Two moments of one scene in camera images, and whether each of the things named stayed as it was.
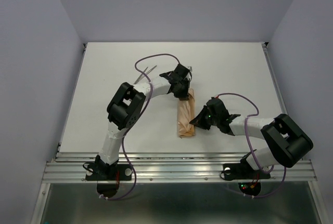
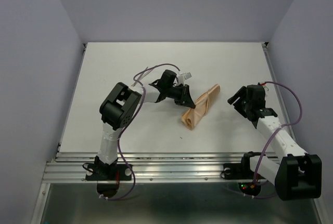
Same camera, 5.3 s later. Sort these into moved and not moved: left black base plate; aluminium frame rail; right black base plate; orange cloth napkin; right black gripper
Moved: orange cloth napkin; right black gripper
Not moved: aluminium frame rail; left black base plate; right black base plate
